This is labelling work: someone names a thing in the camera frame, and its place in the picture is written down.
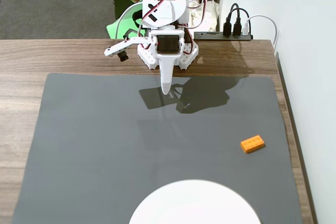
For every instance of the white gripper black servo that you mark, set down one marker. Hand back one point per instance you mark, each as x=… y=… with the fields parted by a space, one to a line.
x=166 y=46

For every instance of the orange lego block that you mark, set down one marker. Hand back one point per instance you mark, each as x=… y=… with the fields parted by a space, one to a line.
x=252 y=144

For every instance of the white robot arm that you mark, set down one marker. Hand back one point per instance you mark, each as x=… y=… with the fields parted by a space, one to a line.
x=168 y=14

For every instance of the white round plate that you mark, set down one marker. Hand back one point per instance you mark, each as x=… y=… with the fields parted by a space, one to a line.
x=194 y=205

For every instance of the black usb hub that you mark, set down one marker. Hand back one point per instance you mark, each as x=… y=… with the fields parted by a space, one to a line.
x=210 y=36

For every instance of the black table clamp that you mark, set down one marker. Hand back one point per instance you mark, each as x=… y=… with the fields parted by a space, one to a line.
x=136 y=15

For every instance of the light green plastic chair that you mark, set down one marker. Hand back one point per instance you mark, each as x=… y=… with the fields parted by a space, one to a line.
x=113 y=31

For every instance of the white plastic bag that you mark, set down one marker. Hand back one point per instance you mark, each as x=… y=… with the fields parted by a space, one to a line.
x=210 y=16

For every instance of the grey table mat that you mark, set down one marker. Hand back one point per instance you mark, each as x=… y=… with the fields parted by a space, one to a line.
x=105 y=142

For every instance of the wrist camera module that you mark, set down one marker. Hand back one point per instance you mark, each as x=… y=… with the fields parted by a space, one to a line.
x=122 y=56

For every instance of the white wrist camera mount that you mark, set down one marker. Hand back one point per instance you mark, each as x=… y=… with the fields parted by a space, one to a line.
x=113 y=50

